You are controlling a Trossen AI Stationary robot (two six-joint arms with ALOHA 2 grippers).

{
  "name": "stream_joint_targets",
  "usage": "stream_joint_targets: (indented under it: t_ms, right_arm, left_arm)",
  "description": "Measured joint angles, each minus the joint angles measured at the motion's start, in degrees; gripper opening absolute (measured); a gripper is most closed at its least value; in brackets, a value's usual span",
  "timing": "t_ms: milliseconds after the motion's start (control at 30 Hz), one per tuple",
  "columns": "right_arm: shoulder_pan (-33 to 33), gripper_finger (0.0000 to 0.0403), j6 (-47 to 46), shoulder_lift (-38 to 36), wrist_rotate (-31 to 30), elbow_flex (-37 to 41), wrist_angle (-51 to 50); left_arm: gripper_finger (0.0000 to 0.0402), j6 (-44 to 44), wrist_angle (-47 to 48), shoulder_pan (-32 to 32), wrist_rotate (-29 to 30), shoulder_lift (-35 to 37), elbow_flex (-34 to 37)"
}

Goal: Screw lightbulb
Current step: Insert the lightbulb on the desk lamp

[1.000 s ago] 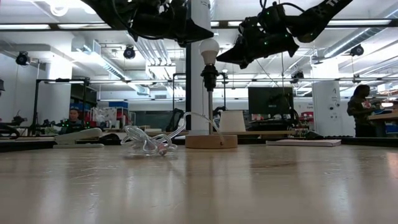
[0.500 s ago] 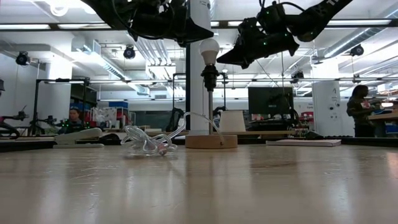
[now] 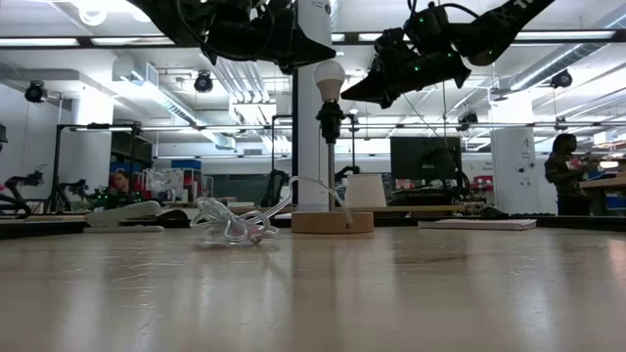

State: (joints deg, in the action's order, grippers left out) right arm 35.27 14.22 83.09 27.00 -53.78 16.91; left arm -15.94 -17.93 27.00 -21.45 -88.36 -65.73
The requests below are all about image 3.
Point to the white tall cabinet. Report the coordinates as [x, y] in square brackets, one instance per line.
[513, 171]

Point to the silver ventilation duct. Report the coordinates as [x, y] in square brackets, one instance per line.
[548, 68]

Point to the black background robot arm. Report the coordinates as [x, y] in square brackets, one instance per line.
[24, 181]
[274, 188]

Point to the white conical lampshade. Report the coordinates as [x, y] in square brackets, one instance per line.
[365, 190]

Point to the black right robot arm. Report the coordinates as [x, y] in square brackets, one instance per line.
[494, 27]

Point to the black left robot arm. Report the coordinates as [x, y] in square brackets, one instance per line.
[195, 24]

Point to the lamp stand with wooden base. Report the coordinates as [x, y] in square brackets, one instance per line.
[332, 222]

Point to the long ceiling light strip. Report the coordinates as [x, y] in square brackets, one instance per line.
[39, 41]
[562, 35]

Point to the person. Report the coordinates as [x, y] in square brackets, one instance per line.
[562, 181]
[121, 183]

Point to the black ceiling spotlight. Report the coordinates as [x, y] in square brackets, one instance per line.
[468, 119]
[35, 93]
[562, 79]
[203, 83]

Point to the white stapler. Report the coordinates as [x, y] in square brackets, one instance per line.
[122, 212]

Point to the pink notebook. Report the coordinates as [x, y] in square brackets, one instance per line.
[479, 224]

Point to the black monitor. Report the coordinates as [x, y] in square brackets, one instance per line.
[425, 159]

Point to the black overhead stand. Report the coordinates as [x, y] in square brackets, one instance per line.
[98, 126]

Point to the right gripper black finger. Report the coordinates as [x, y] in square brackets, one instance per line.
[381, 97]
[386, 54]

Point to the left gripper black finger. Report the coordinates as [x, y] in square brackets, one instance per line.
[293, 27]
[298, 57]

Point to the white globe light bulb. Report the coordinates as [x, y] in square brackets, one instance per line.
[329, 78]

